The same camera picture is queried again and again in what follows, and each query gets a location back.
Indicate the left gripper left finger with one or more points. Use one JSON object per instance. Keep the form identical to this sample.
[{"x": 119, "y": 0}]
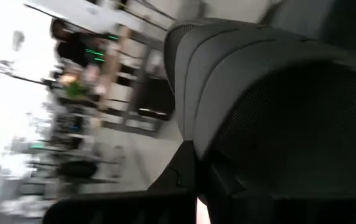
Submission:
[{"x": 184, "y": 174}]

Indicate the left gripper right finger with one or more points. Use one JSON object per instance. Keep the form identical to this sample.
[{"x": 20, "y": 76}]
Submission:
[{"x": 215, "y": 183}]

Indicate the pink slide sandal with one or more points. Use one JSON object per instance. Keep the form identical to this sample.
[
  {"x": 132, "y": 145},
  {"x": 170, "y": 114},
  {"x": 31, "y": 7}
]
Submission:
[{"x": 203, "y": 213}]

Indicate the black slide sandal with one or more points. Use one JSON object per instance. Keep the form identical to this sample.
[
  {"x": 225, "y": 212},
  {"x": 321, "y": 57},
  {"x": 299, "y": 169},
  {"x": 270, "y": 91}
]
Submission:
[{"x": 259, "y": 93}]

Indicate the small green background plant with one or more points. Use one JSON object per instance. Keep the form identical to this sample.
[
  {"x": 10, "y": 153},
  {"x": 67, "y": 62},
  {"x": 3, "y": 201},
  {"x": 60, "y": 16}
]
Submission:
[{"x": 75, "y": 90}]

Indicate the person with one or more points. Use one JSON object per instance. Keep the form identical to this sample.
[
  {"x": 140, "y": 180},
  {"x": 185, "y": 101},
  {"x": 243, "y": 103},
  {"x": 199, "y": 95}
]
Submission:
[{"x": 72, "y": 51}]

